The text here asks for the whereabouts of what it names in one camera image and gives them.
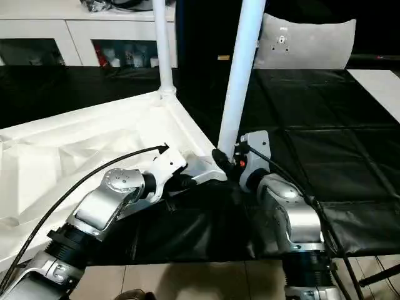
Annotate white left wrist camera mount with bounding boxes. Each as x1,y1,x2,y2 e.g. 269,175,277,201
146,146,188,204

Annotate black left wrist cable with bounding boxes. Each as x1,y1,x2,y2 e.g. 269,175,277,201
0,142,170,282

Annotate white flat panel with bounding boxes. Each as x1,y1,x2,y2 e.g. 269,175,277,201
347,69,400,123

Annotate black rod with red dot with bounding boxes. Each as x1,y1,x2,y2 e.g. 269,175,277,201
349,54,400,61

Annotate black speaker with gold label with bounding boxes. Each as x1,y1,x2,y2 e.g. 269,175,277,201
175,0,266,71

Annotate white plastic table leg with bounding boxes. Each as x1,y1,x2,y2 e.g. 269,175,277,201
217,0,268,154
152,0,178,99

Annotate white sideboard with glass doors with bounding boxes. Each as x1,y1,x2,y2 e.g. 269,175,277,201
0,0,179,68

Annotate grey cushion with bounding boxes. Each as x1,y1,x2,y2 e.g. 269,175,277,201
252,12,357,70

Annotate white patterned jar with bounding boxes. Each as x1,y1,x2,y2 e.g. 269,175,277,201
124,49,138,67

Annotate dark round robot body part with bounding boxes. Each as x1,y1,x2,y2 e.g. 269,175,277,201
120,290,156,300

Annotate black stand leg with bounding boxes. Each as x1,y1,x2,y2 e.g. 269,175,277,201
359,268,400,288

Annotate black work mat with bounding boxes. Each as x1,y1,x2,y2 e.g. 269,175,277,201
0,64,400,266

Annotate grey helmet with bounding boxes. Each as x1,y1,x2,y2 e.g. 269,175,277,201
111,0,154,9

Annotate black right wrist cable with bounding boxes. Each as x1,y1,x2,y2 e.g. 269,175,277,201
242,142,365,300

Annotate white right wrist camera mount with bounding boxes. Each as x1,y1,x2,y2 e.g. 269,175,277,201
239,130,271,192

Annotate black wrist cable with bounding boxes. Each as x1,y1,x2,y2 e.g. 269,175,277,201
0,142,170,282
242,142,365,300

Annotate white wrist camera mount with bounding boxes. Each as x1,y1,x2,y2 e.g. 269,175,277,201
239,130,271,192
146,146,188,204

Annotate white plastic table top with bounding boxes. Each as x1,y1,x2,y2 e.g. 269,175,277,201
0,89,228,273

